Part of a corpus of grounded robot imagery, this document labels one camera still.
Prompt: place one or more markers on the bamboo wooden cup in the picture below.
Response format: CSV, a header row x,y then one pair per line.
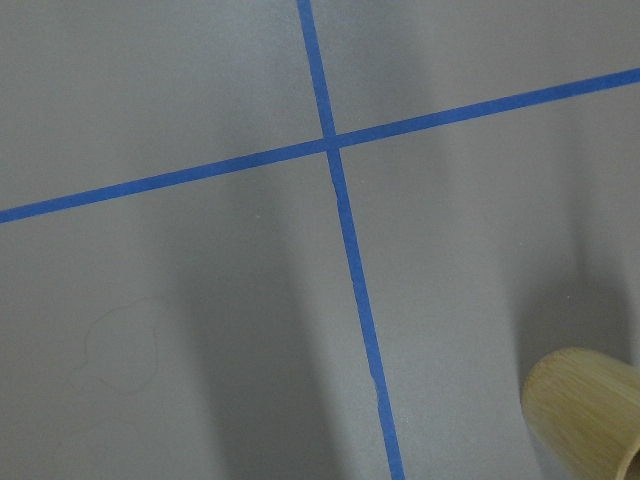
x,y
584,407

